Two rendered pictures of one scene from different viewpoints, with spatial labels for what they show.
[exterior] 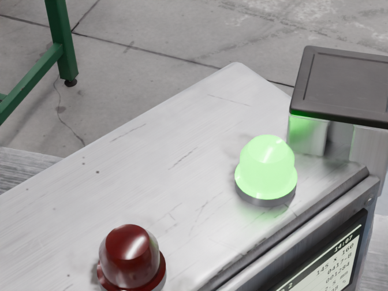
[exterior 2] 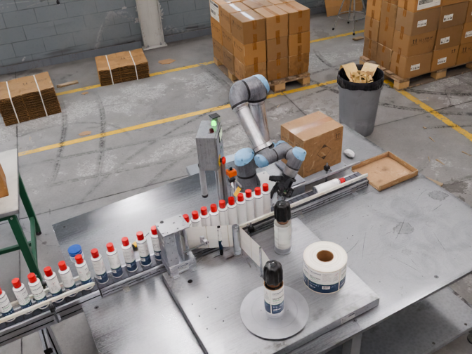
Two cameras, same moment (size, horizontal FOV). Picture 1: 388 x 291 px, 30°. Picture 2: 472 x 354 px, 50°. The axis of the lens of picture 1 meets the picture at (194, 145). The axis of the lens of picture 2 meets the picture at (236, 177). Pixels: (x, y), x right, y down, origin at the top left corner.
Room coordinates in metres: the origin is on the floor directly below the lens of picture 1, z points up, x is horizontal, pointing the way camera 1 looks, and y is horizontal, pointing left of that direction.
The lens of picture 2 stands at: (-1.47, 1.36, 2.70)
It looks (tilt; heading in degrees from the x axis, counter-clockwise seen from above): 35 degrees down; 318
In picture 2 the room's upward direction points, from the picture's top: 5 degrees counter-clockwise
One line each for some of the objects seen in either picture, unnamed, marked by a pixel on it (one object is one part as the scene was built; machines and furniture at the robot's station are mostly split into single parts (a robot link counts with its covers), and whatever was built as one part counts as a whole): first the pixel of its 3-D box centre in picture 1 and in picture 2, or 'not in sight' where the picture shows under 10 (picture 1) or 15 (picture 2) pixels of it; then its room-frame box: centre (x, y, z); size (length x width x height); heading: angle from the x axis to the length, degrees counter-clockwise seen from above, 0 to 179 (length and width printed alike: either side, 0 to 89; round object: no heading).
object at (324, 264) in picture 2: not in sight; (324, 267); (-0.48, -0.04, 0.95); 0.20 x 0.20 x 0.14
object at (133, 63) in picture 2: not in sight; (121, 67); (4.17, -1.86, 0.11); 0.65 x 0.54 x 0.22; 63
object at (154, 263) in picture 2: not in sight; (244, 226); (0.09, -0.07, 0.86); 1.65 x 0.08 x 0.04; 74
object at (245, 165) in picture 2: not in sight; (246, 161); (0.31, -0.33, 1.05); 0.13 x 0.12 x 0.14; 77
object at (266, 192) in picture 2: not in sight; (265, 199); (0.05, -0.21, 0.98); 0.05 x 0.05 x 0.20
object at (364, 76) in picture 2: not in sight; (362, 81); (1.02, -2.64, 0.50); 0.42 x 0.41 x 0.28; 66
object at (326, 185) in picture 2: not in sight; (329, 185); (-0.08, -0.62, 0.91); 0.20 x 0.05 x 0.05; 72
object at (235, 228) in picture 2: not in sight; (236, 240); (-0.06, 0.12, 0.97); 0.05 x 0.05 x 0.19
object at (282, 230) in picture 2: not in sight; (282, 226); (-0.20, -0.06, 1.03); 0.09 x 0.09 x 0.30
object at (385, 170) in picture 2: not in sight; (384, 170); (-0.20, -1.02, 0.85); 0.30 x 0.26 x 0.04; 74
